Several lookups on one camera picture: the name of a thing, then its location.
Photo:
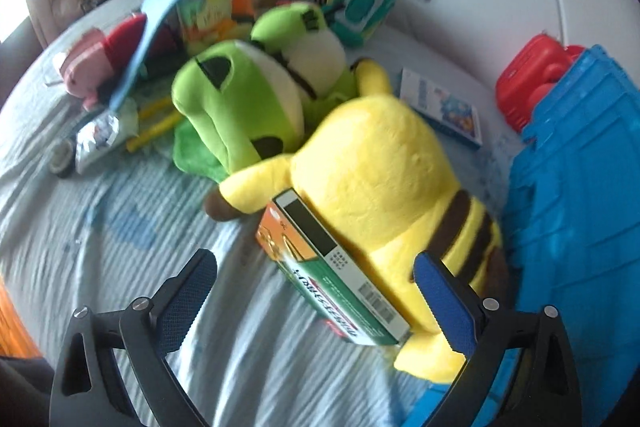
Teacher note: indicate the dark tape roll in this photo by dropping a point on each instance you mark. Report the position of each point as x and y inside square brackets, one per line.
[62, 157]

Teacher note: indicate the yellow stick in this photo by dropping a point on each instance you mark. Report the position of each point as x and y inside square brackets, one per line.
[152, 133]
[155, 108]

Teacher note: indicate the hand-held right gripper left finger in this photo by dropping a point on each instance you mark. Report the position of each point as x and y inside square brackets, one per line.
[185, 302]

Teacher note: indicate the teal yellow wipes packet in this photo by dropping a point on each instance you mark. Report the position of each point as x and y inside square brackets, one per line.
[360, 7]

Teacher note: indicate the small white blue box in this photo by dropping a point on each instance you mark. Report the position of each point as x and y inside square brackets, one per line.
[450, 107]

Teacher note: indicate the blue plastic crate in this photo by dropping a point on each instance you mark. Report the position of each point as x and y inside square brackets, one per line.
[575, 207]

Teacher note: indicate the long blue plastic shoehorn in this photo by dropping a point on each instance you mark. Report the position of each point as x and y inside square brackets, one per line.
[150, 27]

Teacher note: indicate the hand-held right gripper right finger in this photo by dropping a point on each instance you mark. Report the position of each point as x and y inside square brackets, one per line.
[442, 302]

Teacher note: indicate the green orange juice carton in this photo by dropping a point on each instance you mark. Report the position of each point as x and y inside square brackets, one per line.
[205, 14]

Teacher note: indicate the red plastic toy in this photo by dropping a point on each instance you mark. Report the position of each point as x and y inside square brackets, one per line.
[525, 82]

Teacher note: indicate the green frog plush toy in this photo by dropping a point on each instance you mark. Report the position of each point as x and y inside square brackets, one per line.
[230, 107]

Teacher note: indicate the light blue bed sheet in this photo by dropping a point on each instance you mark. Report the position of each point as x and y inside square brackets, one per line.
[125, 217]

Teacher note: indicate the pink pig plush red dress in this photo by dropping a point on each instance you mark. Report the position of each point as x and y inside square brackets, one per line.
[85, 62]

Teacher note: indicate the green cardboard box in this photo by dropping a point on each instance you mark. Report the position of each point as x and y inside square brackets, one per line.
[320, 277]

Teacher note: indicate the yellow plush toy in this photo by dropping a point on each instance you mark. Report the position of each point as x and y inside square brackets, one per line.
[380, 167]

